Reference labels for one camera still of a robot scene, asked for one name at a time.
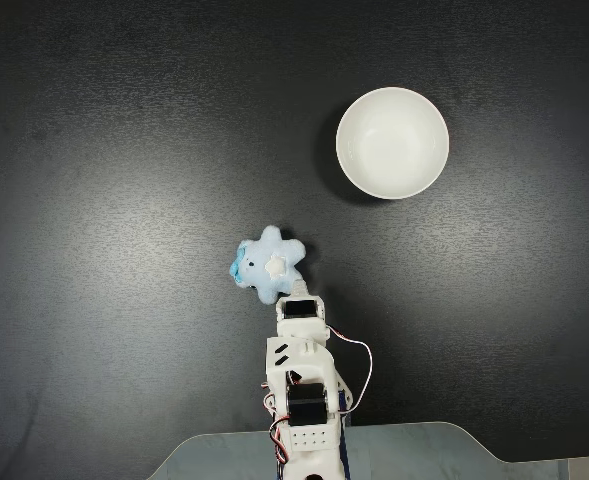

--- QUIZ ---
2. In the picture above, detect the sky blue plush doll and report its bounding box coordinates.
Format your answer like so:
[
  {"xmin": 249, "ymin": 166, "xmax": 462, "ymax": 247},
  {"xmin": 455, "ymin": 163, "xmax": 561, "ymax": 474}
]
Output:
[{"xmin": 228, "ymin": 225, "xmax": 308, "ymax": 306}]

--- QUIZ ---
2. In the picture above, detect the white bowl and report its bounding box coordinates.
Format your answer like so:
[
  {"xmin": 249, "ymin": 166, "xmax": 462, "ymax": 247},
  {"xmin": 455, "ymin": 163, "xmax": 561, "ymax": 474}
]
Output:
[{"xmin": 335, "ymin": 86, "xmax": 450, "ymax": 200}]

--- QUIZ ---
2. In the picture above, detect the blue table clamp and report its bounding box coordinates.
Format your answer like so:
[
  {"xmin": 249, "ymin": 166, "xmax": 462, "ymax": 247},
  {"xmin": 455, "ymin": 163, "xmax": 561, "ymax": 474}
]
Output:
[{"xmin": 340, "ymin": 389, "xmax": 354, "ymax": 480}]

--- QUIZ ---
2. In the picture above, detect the red white gripper servo wire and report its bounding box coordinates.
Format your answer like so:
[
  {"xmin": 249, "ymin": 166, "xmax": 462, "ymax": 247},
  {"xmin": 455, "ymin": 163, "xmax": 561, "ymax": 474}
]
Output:
[{"xmin": 323, "ymin": 324, "xmax": 374, "ymax": 416}]

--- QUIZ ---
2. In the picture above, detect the red black servo cable bundle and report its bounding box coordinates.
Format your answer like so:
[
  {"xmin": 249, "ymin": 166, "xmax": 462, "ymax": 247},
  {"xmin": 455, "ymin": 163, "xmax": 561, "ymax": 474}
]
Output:
[{"xmin": 261, "ymin": 382, "xmax": 291, "ymax": 466}]

